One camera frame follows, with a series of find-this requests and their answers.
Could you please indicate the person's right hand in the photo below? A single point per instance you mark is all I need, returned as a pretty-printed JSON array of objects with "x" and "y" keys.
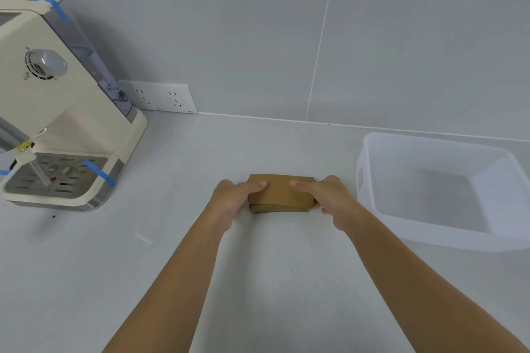
[{"x": 337, "y": 199}]

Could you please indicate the metal steam wand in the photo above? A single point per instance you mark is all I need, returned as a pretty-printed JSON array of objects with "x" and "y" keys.
[{"x": 38, "y": 171}]

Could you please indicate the cream espresso coffee machine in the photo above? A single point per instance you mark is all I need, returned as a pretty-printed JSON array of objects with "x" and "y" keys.
[{"x": 62, "y": 117}]

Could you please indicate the person's right thumb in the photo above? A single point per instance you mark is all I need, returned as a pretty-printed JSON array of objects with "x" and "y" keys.
[{"x": 326, "y": 210}]

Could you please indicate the stack of brown cardboard sleeves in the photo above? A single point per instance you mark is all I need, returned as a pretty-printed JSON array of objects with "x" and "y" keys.
[{"x": 279, "y": 193}]

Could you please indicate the person's left forearm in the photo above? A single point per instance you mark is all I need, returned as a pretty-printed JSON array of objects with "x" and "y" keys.
[{"x": 178, "y": 286}]

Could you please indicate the person's right forearm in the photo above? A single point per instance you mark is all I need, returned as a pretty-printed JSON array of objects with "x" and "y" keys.
[{"x": 414, "y": 282}]

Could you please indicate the clear water tank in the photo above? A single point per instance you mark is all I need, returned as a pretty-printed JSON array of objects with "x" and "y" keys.
[{"x": 89, "y": 59}]

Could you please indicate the grey round machine knob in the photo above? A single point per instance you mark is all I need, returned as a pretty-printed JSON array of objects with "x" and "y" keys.
[{"x": 49, "y": 62}]

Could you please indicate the perforated metal drip tray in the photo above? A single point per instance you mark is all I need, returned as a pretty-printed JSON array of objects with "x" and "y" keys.
[{"x": 62, "y": 181}]

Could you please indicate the person's left thumb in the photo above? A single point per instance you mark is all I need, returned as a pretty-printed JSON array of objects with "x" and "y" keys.
[{"x": 243, "y": 207}]

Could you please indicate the white wall socket panel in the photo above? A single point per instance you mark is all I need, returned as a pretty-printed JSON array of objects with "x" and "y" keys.
[{"x": 159, "y": 97}]

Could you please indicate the translucent white plastic bin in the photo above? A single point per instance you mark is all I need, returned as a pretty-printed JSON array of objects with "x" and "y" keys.
[{"x": 439, "y": 199}]

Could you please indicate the yellow and white tag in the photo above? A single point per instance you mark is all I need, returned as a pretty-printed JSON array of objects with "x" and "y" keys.
[{"x": 25, "y": 146}]

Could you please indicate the person's left hand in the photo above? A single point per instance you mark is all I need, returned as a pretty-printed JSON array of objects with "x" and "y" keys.
[{"x": 227, "y": 201}]

